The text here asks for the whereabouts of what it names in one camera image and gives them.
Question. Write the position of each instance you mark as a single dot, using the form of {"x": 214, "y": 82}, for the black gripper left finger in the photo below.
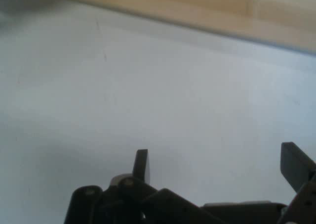
{"x": 123, "y": 204}

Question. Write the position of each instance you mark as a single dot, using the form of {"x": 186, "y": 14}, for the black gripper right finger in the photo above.
{"x": 293, "y": 164}

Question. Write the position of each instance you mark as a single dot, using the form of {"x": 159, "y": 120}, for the bamboo cutting board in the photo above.
{"x": 222, "y": 6}

